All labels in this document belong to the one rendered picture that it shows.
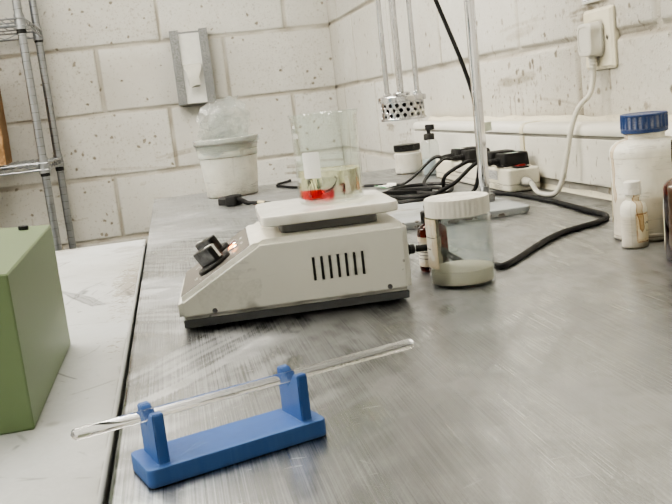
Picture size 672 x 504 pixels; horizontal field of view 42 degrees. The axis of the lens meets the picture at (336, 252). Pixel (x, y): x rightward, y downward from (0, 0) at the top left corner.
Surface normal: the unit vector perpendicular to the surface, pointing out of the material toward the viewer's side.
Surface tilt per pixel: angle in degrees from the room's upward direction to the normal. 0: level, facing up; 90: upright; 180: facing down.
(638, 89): 90
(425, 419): 0
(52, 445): 0
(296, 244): 90
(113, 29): 90
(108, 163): 90
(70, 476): 0
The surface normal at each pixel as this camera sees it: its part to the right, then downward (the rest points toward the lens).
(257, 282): 0.13, 0.15
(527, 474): -0.11, -0.98
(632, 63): -0.98, 0.14
